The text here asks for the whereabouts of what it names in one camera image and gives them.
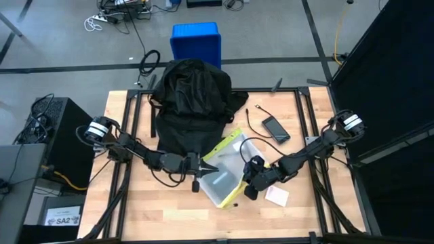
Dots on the blue plastic bin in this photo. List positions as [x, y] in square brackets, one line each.
[196, 40]

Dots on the dark fabric partition screen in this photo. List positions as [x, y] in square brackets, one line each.
[390, 67]

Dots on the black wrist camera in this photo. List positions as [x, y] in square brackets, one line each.
[256, 162]
[195, 186]

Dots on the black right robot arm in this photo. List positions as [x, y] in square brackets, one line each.
[315, 149]

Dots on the white mesh pouch yellow zipper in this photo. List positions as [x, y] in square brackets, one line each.
[227, 159]

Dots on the black computer tower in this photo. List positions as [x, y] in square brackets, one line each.
[68, 115]

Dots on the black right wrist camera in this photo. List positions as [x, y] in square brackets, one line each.
[256, 162]

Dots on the grey metal bar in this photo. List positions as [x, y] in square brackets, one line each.
[12, 25]

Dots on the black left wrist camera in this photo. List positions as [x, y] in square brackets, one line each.
[195, 186]

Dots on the black backpack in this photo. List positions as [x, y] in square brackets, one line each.
[193, 101]

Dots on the white power strip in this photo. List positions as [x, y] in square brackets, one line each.
[101, 17]

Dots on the black box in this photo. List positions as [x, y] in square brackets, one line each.
[61, 200]

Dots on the pale pink note pad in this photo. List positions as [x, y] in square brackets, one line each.
[277, 196]

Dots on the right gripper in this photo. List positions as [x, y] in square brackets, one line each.
[264, 178]

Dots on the white SA2 label sheet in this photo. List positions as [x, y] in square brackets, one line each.
[62, 217]

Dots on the black metal table frame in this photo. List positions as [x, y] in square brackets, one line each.
[271, 91]

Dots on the black flat device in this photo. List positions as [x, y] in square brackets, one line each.
[203, 2]

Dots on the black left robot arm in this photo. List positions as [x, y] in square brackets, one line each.
[135, 150]

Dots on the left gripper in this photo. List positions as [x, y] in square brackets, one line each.
[192, 164]

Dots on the grey metal crossbar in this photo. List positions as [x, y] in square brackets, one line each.
[420, 135]

